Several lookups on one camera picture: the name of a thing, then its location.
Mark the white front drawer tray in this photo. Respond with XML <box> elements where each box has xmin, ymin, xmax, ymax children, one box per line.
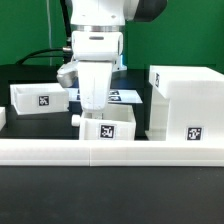
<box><xmin>71</xmin><ymin>104</ymin><xmax>136</xmax><ymax>140</ymax></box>

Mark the white left fence rail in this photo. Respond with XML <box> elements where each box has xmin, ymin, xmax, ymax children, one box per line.
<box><xmin>0</xmin><ymin>107</ymin><xmax>6</xmax><ymax>131</ymax></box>

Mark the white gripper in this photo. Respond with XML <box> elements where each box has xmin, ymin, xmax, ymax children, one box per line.
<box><xmin>57</xmin><ymin>31</ymin><xmax>123</xmax><ymax>120</ymax></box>

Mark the white drawer tray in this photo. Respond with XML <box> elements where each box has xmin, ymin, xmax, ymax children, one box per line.
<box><xmin>71</xmin><ymin>104</ymin><xmax>136</xmax><ymax>140</ymax></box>
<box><xmin>10</xmin><ymin>83</ymin><xmax>69</xmax><ymax>115</ymax></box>

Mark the white marker sheet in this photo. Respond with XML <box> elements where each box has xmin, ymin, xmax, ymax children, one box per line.
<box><xmin>67</xmin><ymin>88</ymin><xmax>142</xmax><ymax>104</ymax></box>

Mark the white rear drawer tray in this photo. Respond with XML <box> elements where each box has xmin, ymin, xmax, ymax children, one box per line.
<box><xmin>10</xmin><ymin>83</ymin><xmax>69</xmax><ymax>115</ymax></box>

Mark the white front fence rail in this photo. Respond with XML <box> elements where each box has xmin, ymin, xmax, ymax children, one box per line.
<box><xmin>0</xmin><ymin>139</ymin><xmax>224</xmax><ymax>167</ymax></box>

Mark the white fence rail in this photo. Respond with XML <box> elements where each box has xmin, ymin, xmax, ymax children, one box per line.
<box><xmin>0</xmin><ymin>139</ymin><xmax>224</xmax><ymax>167</ymax></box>
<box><xmin>0</xmin><ymin>107</ymin><xmax>6</xmax><ymax>131</ymax></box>

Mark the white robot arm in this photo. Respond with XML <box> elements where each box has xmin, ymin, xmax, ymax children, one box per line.
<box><xmin>57</xmin><ymin>0</ymin><xmax>168</xmax><ymax>119</ymax></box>

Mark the white drawer cabinet box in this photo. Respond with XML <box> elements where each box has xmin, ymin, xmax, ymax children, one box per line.
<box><xmin>146</xmin><ymin>65</ymin><xmax>224</xmax><ymax>141</ymax></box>

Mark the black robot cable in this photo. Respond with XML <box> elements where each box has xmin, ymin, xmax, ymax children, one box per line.
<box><xmin>14</xmin><ymin>0</ymin><xmax>74</xmax><ymax>66</ymax></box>

